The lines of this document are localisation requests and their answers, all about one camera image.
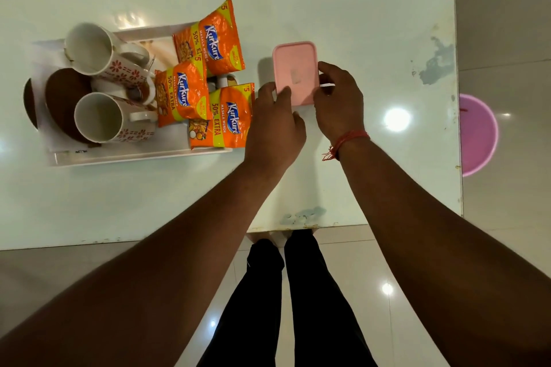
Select orange snack packet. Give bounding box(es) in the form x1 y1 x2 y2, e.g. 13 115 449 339
154 56 213 128
172 0 247 77
188 82 256 150

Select white printed tray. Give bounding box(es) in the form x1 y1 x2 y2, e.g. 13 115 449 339
32 21 234 168

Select light brown round coaster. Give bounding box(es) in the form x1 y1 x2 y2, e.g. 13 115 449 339
44 67 102 149

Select black trousers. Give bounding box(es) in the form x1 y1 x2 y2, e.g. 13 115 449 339
196 229 379 367

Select person's left forearm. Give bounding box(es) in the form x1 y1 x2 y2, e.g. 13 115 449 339
0 159 288 367

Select floral white mug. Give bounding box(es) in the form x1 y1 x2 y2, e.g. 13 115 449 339
73 92 158 145
64 22 157 106

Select person's right hand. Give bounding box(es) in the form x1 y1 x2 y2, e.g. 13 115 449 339
312 61 366 145

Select person's right forearm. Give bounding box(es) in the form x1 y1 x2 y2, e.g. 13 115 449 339
337 138 551 367

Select pink plastic bucket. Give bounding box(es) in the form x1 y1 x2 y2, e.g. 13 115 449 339
458 93 500 178

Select red thread bracelet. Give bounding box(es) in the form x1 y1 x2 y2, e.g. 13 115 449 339
321 130 371 162

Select person's left hand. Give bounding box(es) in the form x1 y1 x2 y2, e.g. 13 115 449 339
244 81 307 175

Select dark brown round coaster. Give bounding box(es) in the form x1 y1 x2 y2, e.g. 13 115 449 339
22 77 39 131

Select pink container lid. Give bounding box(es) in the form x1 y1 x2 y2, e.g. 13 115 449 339
271 40 321 107

